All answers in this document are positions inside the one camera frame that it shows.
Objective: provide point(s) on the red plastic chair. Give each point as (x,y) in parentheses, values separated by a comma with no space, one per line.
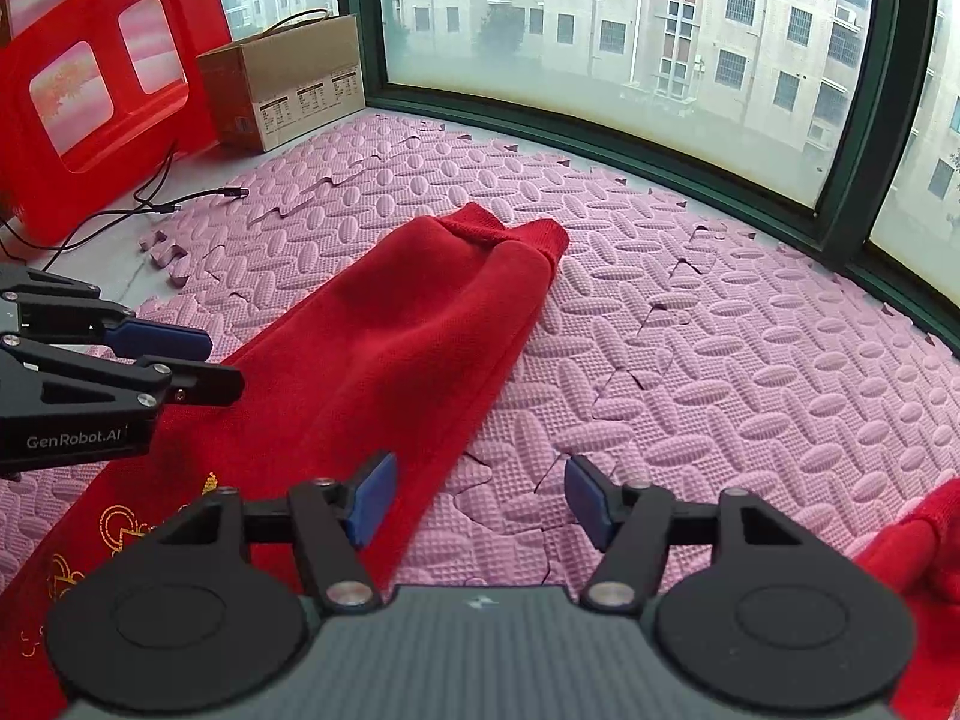
(97,30)

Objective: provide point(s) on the brown cardboard box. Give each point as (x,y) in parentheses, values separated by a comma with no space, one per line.
(289,82)

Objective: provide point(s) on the red knit sweater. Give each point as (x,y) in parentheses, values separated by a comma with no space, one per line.
(390,330)

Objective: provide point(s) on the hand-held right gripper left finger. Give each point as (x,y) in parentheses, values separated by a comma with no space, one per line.
(372,499)

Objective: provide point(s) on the dark green window frame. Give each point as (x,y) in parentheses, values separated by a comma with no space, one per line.
(615,131)

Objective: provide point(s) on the beige apartment building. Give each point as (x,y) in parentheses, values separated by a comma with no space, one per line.
(675,7)

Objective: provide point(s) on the pink foam floor mat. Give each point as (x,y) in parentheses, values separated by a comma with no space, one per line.
(720,360)

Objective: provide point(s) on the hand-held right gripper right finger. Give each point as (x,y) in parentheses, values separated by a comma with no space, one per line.
(589,502)

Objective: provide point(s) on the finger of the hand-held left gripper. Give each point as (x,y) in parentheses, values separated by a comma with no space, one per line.
(202,384)
(161,339)

